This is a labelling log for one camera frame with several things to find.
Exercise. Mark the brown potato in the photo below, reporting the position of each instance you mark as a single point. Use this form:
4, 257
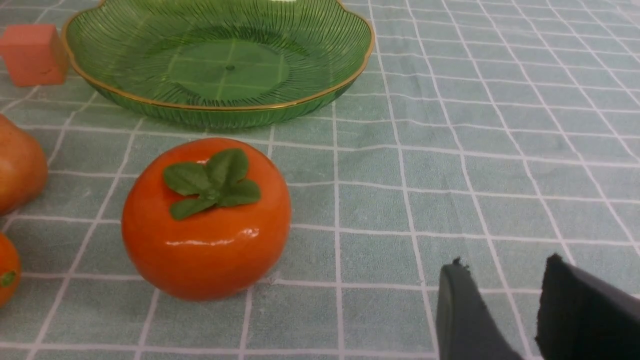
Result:
23, 167

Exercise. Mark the orange yellow mango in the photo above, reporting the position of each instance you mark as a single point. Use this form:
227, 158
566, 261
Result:
10, 269

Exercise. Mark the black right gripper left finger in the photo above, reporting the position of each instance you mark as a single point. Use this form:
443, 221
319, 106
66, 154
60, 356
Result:
465, 329

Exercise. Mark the green glass plate gold rim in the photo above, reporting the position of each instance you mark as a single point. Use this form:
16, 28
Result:
219, 64

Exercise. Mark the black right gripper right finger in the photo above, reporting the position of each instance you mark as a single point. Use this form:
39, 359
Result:
582, 317

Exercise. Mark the orange foam cube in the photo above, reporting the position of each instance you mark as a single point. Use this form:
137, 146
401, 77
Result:
34, 54

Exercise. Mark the orange persimmon with green leaves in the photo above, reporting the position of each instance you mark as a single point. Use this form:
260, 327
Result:
207, 219

